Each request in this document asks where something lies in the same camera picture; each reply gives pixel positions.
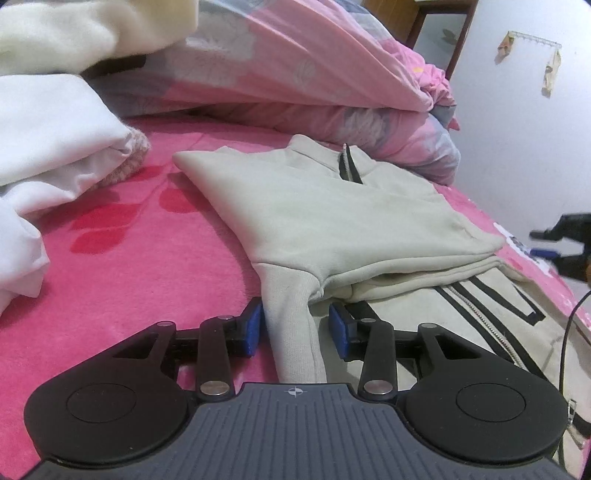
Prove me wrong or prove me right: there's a beige zip jacket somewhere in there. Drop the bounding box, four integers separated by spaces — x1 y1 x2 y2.
173 134 591 453

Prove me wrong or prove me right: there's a wooden door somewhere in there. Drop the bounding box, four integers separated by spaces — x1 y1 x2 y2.
365 0 419 47

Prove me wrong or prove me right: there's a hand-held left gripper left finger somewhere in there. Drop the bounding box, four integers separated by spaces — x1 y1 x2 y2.
113 298 265 401

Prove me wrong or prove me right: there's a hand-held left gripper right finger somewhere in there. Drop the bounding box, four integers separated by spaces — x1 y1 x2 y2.
329 302 497 401

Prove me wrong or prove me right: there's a dark door frame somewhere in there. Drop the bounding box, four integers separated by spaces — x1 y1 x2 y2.
406 0 481 82

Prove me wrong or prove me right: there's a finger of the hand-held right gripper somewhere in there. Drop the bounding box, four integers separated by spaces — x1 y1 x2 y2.
530 213 591 243
531 248 591 280

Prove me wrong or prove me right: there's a long hanging cloth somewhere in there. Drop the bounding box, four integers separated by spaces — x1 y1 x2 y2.
542 50 563 99

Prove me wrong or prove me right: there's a small hanging cloth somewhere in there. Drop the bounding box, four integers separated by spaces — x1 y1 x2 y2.
497 32 516 64

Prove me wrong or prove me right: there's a white cloth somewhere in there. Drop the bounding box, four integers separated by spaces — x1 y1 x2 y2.
0 74 139 315

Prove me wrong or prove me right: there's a wall hook rack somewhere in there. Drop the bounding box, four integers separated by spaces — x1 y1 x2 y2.
507 30 563 50

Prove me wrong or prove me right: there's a pink floral blanket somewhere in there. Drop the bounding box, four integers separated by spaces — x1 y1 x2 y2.
0 115 591 472

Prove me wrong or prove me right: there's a pink grey quilt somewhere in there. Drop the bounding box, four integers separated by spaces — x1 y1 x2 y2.
88 0 462 185

